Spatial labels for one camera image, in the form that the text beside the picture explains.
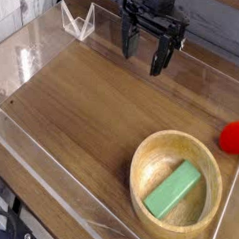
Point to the red fuzzy ball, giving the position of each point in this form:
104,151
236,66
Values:
229,138

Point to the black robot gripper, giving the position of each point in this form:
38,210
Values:
157,17

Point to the green rectangular block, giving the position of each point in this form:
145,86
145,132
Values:
172,190

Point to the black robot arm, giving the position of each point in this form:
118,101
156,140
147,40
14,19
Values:
161,19

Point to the brown wooden bowl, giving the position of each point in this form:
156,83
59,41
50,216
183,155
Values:
155,159

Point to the black device with cable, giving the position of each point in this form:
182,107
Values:
14,227

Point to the clear acrylic corner bracket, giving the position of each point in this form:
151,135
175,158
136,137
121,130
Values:
79,28

